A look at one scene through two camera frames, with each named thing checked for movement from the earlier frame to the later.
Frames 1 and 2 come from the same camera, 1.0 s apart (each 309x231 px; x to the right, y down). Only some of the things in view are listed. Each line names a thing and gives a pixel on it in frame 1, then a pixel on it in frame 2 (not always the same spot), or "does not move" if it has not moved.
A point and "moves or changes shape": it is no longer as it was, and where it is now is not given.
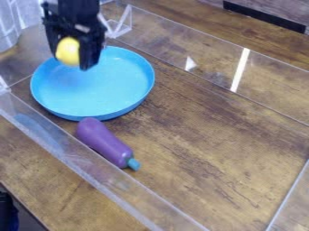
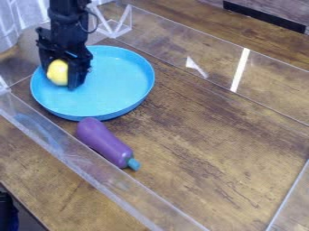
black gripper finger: [58, 26] -> [45, 57]
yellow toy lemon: [68, 50] moves or changes shape
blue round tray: [84, 95] does not move
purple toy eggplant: [104, 142] does not move
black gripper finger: [90, 33] -> [80, 69]
